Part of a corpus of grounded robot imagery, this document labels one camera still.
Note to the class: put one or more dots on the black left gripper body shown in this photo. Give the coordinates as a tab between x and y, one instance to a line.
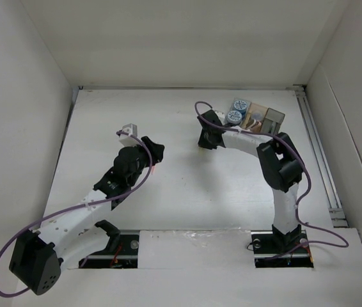
143	162

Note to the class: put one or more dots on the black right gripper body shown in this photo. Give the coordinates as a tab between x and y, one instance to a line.
204	140

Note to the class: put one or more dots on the clear jar of paper clips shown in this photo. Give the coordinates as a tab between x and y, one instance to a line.
257	115

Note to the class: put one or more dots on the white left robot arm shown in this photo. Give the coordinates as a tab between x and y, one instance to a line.
66	237

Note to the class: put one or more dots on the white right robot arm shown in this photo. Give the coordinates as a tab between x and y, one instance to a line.
280	164

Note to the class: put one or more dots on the clear plastic bin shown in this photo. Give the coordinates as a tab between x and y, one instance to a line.
242	116

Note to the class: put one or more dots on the grey plastic bin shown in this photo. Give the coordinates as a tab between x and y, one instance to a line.
272	115

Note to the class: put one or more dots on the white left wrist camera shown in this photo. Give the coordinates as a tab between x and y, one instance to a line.
128	131

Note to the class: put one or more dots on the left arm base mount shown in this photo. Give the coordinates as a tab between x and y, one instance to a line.
123	256

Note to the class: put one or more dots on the aluminium rail on right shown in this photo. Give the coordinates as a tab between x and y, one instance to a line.
333	202

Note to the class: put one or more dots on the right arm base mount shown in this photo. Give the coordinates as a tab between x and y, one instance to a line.
267	254

